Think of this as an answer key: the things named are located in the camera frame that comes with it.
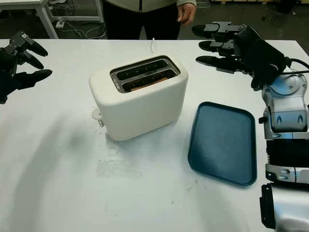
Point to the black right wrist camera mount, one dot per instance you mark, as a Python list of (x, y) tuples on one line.
[(268, 58)]

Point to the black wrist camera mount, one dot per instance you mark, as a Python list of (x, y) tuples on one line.
[(8, 83), (268, 58)]

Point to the person left hand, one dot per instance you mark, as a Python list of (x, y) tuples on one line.
[(187, 13)]

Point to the black equipment base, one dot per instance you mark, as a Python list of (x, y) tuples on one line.
[(285, 6)]

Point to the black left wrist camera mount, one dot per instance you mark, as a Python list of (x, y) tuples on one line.
[(8, 83)]

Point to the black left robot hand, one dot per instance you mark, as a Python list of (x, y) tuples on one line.
[(31, 77)]

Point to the white power strip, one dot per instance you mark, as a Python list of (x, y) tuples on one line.
[(60, 24)]

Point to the white background desk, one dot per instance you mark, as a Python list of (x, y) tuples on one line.
[(48, 24)]

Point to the dark blue plastic tray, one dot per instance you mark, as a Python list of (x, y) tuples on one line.
[(222, 145)]

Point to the person in dark trousers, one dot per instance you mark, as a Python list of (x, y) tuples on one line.
[(120, 24)]

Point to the small dark debris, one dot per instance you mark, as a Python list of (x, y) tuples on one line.
[(268, 18)]

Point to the browned toast slice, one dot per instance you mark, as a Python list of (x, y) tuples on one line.
[(161, 79)]

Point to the white two-slot toaster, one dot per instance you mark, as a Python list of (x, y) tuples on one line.
[(144, 108)]

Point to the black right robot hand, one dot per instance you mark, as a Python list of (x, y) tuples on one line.
[(241, 48)]

